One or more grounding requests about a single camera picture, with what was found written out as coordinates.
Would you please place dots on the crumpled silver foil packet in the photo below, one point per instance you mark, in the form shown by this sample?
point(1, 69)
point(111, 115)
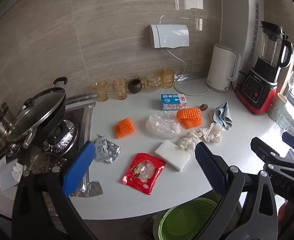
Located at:
point(105, 149)

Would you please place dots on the metal strainer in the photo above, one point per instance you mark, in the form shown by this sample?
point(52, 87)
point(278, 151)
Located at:
point(45, 162)

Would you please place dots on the dark brown small pot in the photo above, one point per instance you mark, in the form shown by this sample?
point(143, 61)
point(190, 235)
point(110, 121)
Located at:
point(135, 85)

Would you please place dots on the foil burner liner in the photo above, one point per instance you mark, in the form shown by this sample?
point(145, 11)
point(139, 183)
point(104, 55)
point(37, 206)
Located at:
point(68, 136)

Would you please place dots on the small orange foam net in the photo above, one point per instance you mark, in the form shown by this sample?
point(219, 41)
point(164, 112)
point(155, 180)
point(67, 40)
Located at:
point(124, 128)

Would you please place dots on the glass teapot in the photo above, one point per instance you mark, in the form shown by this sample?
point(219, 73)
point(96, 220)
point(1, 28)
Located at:
point(152, 82)

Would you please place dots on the blue cloth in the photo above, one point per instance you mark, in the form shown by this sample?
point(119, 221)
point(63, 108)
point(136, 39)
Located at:
point(223, 115)

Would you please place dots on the large orange foam net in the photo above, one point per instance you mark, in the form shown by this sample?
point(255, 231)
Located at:
point(188, 117)

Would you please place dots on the red and black blender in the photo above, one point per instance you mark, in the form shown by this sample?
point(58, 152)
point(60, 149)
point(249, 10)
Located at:
point(264, 70)

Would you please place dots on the black wok with glass lid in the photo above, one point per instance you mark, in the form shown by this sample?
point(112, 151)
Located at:
point(38, 115)

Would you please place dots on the white sponge block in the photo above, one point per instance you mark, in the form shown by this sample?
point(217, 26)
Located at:
point(173, 155)

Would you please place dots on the brown nut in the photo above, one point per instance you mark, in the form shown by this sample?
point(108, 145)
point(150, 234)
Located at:
point(203, 107)

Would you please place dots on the wine glass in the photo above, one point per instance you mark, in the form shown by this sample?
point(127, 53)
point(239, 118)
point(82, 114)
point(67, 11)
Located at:
point(291, 82)

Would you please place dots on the red snack packet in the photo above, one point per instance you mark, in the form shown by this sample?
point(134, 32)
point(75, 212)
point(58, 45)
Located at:
point(143, 172)

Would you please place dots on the pale green mug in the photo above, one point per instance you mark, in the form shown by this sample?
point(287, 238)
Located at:
point(277, 107)

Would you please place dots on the white paper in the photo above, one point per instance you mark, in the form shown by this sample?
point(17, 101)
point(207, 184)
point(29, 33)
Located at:
point(4, 176)

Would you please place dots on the blue and white milk carton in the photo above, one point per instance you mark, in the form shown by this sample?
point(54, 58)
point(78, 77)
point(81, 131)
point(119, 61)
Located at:
point(173, 102)

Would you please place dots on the flat foil piece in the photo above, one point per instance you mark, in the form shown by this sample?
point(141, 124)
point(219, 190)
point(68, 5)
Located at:
point(90, 188)

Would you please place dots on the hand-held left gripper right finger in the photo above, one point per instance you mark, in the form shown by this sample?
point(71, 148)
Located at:
point(209, 166)

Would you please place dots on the clear plastic bag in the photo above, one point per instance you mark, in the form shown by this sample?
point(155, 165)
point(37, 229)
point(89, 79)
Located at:
point(163, 125)

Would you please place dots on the white electric kettle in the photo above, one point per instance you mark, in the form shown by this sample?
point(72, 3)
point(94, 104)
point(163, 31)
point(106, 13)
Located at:
point(223, 67)

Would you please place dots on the green plastic basket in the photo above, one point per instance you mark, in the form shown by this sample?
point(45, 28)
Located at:
point(189, 220)

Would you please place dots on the white wall socket box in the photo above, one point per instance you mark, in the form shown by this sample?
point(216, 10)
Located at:
point(168, 36)

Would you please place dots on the amber glass cup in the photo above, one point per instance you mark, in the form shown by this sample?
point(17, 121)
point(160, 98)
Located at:
point(100, 90)
point(119, 88)
point(167, 78)

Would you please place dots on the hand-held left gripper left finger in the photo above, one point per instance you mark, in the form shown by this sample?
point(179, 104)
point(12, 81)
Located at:
point(80, 166)

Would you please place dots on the crumpled white tissue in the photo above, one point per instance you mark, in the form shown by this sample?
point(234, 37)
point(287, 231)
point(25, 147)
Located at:
point(213, 133)
point(188, 141)

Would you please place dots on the gas stove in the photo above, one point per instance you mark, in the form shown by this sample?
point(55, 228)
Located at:
point(84, 120)

